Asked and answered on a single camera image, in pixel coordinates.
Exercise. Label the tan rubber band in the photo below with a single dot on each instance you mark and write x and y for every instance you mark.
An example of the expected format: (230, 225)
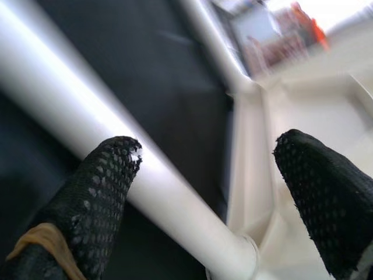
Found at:
(43, 233)

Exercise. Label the orange lidded storage box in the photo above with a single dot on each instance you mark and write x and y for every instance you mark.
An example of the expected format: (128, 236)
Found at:
(317, 32)

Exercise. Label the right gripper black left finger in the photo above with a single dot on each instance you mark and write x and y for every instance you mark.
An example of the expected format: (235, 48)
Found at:
(93, 198)

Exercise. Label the black tablecloth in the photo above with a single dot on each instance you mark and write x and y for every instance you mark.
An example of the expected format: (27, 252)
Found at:
(145, 58)

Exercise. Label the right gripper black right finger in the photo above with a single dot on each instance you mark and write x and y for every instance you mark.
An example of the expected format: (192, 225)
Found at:
(326, 198)

